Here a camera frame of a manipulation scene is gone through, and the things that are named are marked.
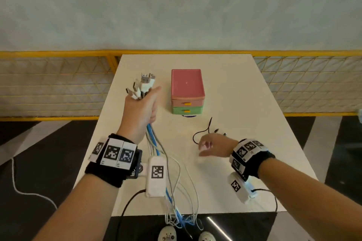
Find person's left hand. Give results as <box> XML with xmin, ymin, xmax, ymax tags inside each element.
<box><xmin>116</xmin><ymin>85</ymin><xmax>162</xmax><ymax>145</ymax></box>

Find person's right hand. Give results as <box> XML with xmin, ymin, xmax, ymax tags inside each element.
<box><xmin>198</xmin><ymin>133</ymin><xmax>239</xmax><ymax>158</ymax></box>

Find blue cable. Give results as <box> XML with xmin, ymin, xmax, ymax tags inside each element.
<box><xmin>126</xmin><ymin>72</ymin><xmax>204</xmax><ymax>232</ymax></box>
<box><xmin>146</xmin><ymin>124</ymin><xmax>198</xmax><ymax>227</ymax></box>

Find thin white cable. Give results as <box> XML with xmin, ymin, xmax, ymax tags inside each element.
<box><xmin>126</xmin><ymin>72</ymin><xmax>204</xmax><ymax>232</ymax></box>

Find grey cable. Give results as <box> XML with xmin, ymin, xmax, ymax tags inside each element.
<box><xmin>126</xmin><ymin>72</ymin><xmax>204</xmax><ymax>232</ymax></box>

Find pink and green drawer box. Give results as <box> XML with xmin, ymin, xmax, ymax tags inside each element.
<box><xmin>170</xmin><ymin>69</ymin><xmax>206</xmax><ymax>115</ymax></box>

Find person's left forearm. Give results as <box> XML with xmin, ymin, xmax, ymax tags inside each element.
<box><xmin>32</xmin><ymin>174</ymin><xmax>121</xmax><ymax>241</ymax></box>

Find person's right forearm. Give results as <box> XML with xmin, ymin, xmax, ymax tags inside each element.
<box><xmin>257</xmin><ymin>157</ymin><xmax>362</xmax><ymax>241</ymax></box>

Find black marker wristband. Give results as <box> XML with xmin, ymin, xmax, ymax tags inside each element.
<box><xmin>84</xmin><ymin>133</ymin><xmax>143</xmax><ymax>188</ymax></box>
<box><xmin>229</xmin><ymin>138</ymin><xmax>276</xmax><ymax>182</ymax></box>

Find yellow mesh fence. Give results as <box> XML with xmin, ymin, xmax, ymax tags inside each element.
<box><xmin>0</xmin><ymin>49</ymin><xmax>362</xmax><ymax>122</ymax></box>

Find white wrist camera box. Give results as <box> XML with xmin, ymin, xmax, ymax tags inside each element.
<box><xmin>227</xmin><ymin>172</ymin><xmax>256</xmax><ymax>204</ymax></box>
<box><xmin>144</xmin><ymin>156</ymin><xmax>167</xmax><ymax>198</ymax></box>

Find black camera cable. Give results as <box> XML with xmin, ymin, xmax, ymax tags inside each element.
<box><xmin>252</xmin><ymin>188</ymin><xmax>278</xmax><ymax>212</ymax></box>
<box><xmin>120</xmin><ymin>189</ymin><xmax>147</xmax><ymax>241</ymax></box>

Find white floor cord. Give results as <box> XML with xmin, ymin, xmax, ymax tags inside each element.
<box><xmin>11</xmin><ymin>157</ymin><xmax>57</xmax><ymax>210</ymax></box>

